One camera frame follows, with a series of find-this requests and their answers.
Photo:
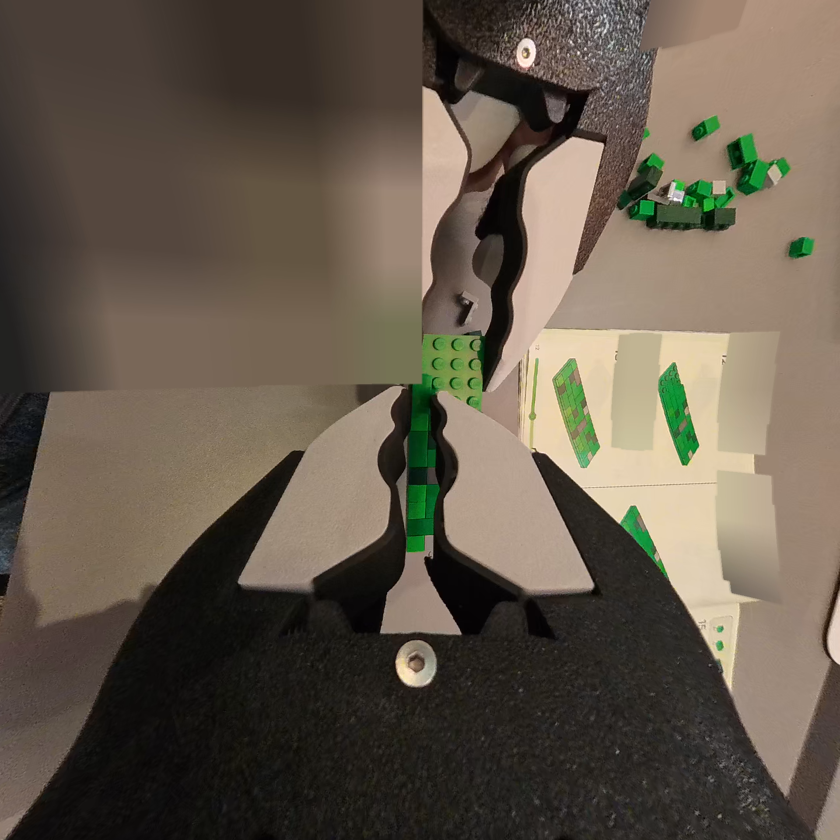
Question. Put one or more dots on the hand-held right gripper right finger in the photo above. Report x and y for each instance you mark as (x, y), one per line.
(505, 518)

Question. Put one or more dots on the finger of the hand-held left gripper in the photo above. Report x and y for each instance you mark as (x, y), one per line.
(439, 151)
(558, 216)

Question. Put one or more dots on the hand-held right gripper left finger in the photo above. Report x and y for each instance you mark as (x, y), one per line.
(328, 512)

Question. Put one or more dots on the pile of small green bricks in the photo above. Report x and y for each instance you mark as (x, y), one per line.
(695, 197)

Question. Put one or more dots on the green studded plate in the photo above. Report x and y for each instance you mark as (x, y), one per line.
(453, 367)

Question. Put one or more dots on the building instruction booklet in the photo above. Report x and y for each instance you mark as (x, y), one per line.
(676, 499)

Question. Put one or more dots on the white bracket piece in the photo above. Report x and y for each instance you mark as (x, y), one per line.
(468, 305)

